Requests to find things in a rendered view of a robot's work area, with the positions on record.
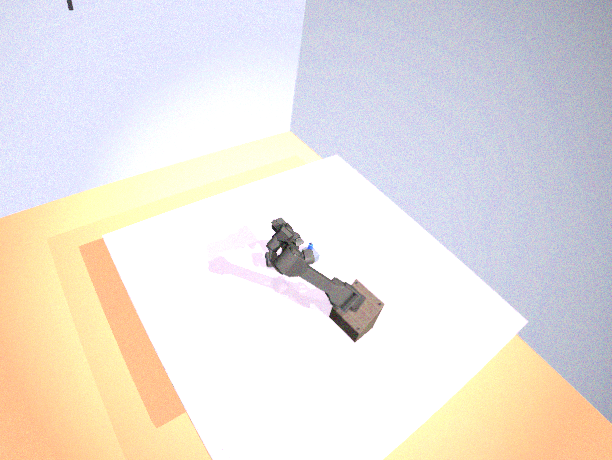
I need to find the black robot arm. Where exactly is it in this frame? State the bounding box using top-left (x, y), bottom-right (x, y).
top-left (266, 217), bottom-right (365, 313)

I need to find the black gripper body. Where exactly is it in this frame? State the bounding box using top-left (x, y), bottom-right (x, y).
top-left (265, 249), bottom-right (315, 268)

